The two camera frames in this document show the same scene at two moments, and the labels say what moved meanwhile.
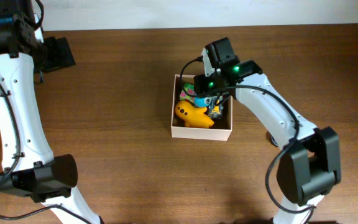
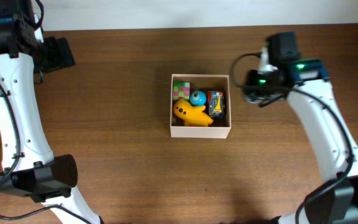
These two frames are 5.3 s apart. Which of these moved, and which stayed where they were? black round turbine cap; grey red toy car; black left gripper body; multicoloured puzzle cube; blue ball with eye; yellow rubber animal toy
Moved: black round turbine cap; multicoloured puzzle cube; blue ball with eye
Stayed: yellow rubber animal toy; black left gripper body; grey red toy car
